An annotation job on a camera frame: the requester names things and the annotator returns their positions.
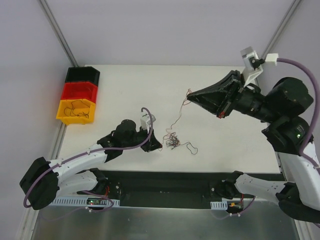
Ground white cable duct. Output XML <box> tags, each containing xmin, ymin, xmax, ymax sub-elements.
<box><xmin>50</xmin><ymin>196</ymin><xmax>112</xmax><ymax>208</ymax></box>
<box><xmin>210</xmin><ymin>200</ymin><xmax>228</xmax><ymax>211</ymax></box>

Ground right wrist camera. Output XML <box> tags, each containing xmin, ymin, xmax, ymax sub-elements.
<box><xmin>240</xmin><ymin>46</ymin><xmax>265</xmax><ymax>87</ymax></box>

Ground right white cable duct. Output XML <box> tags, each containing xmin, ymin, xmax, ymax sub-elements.
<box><xmin>210</xmin><ymin>200</ymin><xmax>228</xmax><ymax>211</ymax></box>

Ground red storage bin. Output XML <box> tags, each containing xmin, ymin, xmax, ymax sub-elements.
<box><xmin>60</xmin><ymin>81</ymin><xmax>98</xmax><ymax>103</ymax></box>

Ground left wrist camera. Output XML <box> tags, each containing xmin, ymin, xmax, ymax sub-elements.
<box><xmin>140</xmin><ymin>113</ymin><xmax>156</xmax><ymax>131</ymax></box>

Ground wire bundle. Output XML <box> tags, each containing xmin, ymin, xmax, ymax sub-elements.
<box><xmin>162</xmin><ymin>131</ymin><xmax>200</xmax><ymax>156</ymax></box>

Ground left white cable duct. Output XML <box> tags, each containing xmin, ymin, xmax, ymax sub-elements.
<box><xmin>50</xmin><ymin>196</ymin><xmax>112</xmax><ymax>208</ymax></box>

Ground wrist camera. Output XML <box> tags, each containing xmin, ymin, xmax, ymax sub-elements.
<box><xmin>140</xmin><ymin>113</ymin><xmax>156</xmax><ymax>131</ymax></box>
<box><xmin>240</xmin><ymin>46</ymin><xmax>265</xmax><ymax>87</ymax></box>

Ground left aluminium frame post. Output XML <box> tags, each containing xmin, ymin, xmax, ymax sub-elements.
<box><xmin>37</xmin><ymin>0</ymin><xmax>79</xmax><ymax>67</ymax></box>

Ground yellow storage bin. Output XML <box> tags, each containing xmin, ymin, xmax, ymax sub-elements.
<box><xmin>56</xmin><ymin>99</ymin><xmax>96</xmax><ymax>126</ymax></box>

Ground black storage bin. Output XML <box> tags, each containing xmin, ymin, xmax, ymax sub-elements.
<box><xmin>64</xmin><ymin>66</ymin><xmax>100</xmax><ymax>86</ymax></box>

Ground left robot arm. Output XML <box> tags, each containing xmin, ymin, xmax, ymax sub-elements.
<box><xmin>19</xmin><ymin>116</ymin><xmax>162</xmax><ymax>210</ymax></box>

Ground aluminium frame post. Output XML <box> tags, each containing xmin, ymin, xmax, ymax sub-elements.
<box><xmin>37</xmin><ymin>0</ymin><xmax>79</xmax><ymax>67</ymax></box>
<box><xmin>257</xmin><ymin>0</ymin><xmax>303</xmax><ymax>58</ymax></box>

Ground black wire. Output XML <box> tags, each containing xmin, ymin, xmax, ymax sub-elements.
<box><xmin>63</xmin><ymin>99</ymin><xmax>91</xmax><ymax>118</ymax></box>

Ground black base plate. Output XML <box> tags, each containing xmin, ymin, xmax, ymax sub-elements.
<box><xmin>76</xmin><ymin>169</ymin><xmax>286</xmax><ymax>209</ymax></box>

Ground right aluminium frame post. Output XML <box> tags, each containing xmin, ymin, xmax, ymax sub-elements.
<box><xmin>257</xmin><ymin>0</ymin><xmax>303</xmax><ymax>58</ymax></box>

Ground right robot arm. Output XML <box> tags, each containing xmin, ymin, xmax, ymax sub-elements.
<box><xmin>187</xmin><ymin>70</ymin><xmax>320</xmax><ymax>224</ymax></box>

